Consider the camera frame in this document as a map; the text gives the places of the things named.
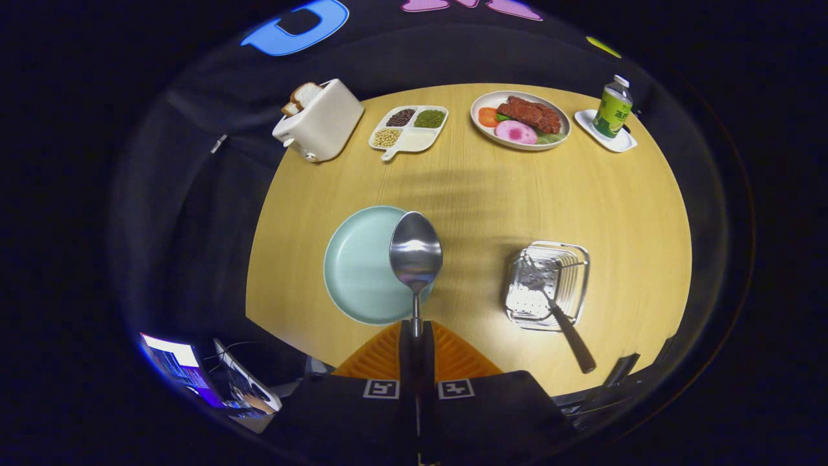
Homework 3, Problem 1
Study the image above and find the pink radish slice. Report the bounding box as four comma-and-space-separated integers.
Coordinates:
495, 120, 539, 145

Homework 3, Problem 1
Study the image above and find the open laptop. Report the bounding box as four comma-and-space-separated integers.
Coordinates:
213, 338, 283, 415

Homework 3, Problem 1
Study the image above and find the black block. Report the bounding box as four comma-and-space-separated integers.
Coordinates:
605, 353, 641, 388

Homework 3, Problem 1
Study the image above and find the white oval plate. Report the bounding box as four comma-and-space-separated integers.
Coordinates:
470, 91, 572, 151

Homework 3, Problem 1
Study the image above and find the metal drainer basket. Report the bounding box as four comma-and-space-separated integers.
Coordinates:
503, 241, 591, 333

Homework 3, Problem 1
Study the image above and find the white toaster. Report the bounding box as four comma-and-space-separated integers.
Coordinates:
272, 78, 365, 163

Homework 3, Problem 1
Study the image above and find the green drink bottle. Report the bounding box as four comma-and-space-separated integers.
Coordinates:
593, 74, 634, 139

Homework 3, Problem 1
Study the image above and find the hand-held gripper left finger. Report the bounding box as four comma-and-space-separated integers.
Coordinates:
265, 320, 415, 466

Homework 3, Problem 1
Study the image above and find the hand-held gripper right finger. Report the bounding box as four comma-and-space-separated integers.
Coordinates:
420, 320, 576, 466

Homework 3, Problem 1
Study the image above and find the white coaster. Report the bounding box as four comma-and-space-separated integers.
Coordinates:
574, 109, 638, 153

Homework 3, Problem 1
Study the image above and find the metal spoon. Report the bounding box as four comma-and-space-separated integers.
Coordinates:
389, 211, 444, 441

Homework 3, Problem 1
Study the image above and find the brown steak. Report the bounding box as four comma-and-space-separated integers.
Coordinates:
496, 95, 562, 135

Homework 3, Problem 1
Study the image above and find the light green plate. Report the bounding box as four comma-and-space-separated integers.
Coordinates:
323, 205, 435, 326

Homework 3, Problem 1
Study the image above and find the large bread slice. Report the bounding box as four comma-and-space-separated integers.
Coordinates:
289, 82, 323, 111

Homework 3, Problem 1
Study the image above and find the lit computer monitor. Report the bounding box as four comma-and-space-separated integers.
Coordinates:
140, 333, 224, 408

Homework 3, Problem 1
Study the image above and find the white divided tray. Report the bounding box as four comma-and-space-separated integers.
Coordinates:
369, 105, 449, 162

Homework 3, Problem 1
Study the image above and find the metal fork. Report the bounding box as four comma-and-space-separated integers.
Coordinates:
521, 254, 597, 375

